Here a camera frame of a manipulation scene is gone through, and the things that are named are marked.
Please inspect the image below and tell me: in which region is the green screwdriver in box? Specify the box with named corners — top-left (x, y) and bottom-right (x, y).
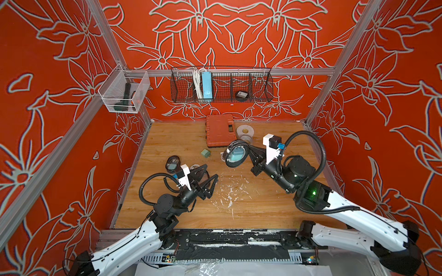
top-left (114, 82), bottom-right (131, 112)

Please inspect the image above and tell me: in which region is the aluminium horizontal back rail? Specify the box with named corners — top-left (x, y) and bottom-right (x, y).
top-left (123, 68), bottom-right (334, 78)

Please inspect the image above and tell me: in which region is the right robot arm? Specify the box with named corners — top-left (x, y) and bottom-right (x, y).
top-left (246, 143), bottom-right (423, 276)

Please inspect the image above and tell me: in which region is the green charger plug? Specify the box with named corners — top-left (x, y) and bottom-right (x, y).
top-left (227, 151), bottom-right (244, 163)
top-left (201, 149), bottom-right (211, 158)

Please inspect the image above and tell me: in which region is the white tape roll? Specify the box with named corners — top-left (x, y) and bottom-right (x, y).
top-left (236, 125), bottom-right (254, 137)

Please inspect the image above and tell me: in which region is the black wire wall basket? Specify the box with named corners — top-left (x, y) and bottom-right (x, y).
top-left (170, 66), bottom-right (275, 104)

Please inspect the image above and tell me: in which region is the aluminium frame post right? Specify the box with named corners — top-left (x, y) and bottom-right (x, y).
top-left (304, 0), bottom-right (382, 129)

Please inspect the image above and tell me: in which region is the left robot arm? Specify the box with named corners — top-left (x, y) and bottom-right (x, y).
top-left (63, 164), bottom-right (219, 276)

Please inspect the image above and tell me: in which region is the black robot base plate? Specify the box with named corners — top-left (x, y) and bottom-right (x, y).
top-left (143, 228), bottom-right (329, 261)

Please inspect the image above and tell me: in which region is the black round zip pouch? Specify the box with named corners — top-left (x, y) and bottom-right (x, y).
top-left (165, 155), bottom-right (181, 174)

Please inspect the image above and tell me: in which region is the clear packing tape roll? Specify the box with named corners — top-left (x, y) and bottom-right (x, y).
top-left (240, 135), bottom-right (253, 144)

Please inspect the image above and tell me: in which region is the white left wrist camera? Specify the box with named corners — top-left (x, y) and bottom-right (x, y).
top-left (176, 164), bottom-right (191, 190)

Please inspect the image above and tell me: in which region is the orange plastic tool case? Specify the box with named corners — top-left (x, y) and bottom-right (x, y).
top-left (206, 114), bottom-right (237, 148)

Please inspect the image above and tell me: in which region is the clear acrylic wall box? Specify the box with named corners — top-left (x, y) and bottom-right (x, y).
top-left (99, 64), bottom-right (150, 114)

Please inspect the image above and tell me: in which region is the white power strip cord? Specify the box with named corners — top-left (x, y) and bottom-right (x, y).
top-left (192, 68), bottom-right (204, 101)

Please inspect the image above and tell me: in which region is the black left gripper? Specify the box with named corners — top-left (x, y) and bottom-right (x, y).
top-left (172, 166), bottom-right (216, 220)

